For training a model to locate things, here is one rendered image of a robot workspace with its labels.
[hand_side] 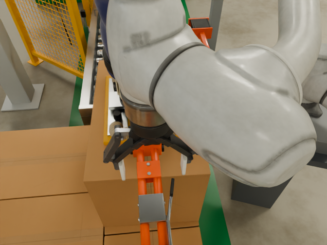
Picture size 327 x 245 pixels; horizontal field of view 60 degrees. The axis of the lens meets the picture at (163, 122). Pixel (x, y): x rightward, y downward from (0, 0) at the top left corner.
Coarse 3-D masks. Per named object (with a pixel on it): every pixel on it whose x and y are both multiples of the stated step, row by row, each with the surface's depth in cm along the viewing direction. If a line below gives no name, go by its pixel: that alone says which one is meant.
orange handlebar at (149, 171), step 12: (204, 36) 113; (144, 156) 78; (156, 156) 77; (144, 168) 74; (156, 168) 74; (144, 180) 73; (156, 180) 72; (144, 192) 70; (156, 192) 70; (144, 228) 65; (144, 240) 63
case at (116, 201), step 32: (96, 96) 111; (96, 128) 101; (96, 160) 92; (128, 160) 92; (160, 160) 92; (192, 160) 92; (96, 192) 94; (128, 192) 95; (192, 192) 98; (128, 224) 117
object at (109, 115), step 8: (112, 88) 111; (112, 112) 103; (120, 112) 100; (104, 120) 101; (112, 120) 100; (120, 120) 100; (128, 120) 101; (104, 128) 99; (104, 136) 96; (104, 144) 96
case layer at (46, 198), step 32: (64, 128) 152; (0, 160) 139; (32, 160) 139; (64, 160) 139; (0, 192) 128; (32, 192) 128; (64, 192) 128; (0, 224) 119; (32, 224) 119; (64, 224) 119; (96, 224) 119; (192, 224) 119
